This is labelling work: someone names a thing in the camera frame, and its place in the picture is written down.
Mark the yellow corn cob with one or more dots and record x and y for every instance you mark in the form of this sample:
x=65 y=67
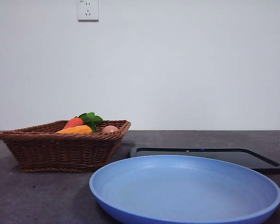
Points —
x=79 y=130

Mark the orange toy carrot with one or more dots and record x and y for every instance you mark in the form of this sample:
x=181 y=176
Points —
x=73 y=122

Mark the white wall socket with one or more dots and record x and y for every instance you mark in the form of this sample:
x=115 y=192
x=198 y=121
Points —
x=88 y=10

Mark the brown egg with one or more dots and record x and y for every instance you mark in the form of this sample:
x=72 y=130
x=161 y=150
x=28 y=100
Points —
x=110 y=129

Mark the green leafy sprig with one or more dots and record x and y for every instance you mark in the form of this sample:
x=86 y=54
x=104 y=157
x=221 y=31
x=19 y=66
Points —
x=91 y=117

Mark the black flat tray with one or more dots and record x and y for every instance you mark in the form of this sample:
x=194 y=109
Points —
x=259 y=161

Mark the brown wicker basket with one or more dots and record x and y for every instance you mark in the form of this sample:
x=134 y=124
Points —
x=60 y=151

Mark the blue round plate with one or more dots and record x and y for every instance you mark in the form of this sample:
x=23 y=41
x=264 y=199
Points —
x=177 y=191

